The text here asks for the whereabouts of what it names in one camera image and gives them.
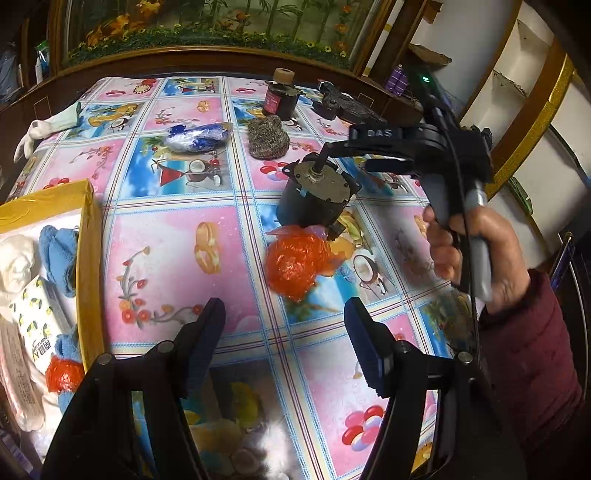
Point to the lemon print tissue pack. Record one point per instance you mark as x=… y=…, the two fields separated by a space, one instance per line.
x=37 y=312

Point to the blue phone on holder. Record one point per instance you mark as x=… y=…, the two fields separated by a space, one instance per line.
x=562 y=261

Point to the black electric motor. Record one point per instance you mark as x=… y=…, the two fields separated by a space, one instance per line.
x=317 y=190

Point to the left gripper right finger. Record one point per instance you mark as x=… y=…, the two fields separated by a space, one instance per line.
x=373 y=343

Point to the purple spray cans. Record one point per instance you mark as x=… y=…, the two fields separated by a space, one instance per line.
x=398 y=81

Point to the maroon jacket right forearm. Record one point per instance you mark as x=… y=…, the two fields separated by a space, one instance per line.
x=530 y=363

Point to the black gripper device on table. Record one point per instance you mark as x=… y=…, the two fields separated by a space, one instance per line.
x=335 y=103

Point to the blue cloth with red bag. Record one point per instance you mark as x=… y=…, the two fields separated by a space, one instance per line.
x=65 y=371

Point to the white rubber glove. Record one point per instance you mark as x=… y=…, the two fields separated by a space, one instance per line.
x=40 y=130

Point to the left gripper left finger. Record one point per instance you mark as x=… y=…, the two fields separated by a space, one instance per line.
x=197 y=342

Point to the pink tissue pack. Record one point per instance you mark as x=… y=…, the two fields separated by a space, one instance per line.
x=25 y=405

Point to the red plastic bag bundle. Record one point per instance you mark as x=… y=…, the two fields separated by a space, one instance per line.
x=296 y=257

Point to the blue knitted cloth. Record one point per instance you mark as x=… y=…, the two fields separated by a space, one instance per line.
x=58 y=252

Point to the blue white plastic bag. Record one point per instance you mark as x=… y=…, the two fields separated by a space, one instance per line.
x=193 y=138

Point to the floral patterned tablecloth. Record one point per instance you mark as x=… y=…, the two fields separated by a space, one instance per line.
x=285 y=397

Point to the dark jar with cork lid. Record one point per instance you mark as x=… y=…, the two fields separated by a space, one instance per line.
x=281 y=95

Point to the flower garden wall picture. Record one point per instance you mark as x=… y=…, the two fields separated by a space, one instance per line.
x=329 y=31

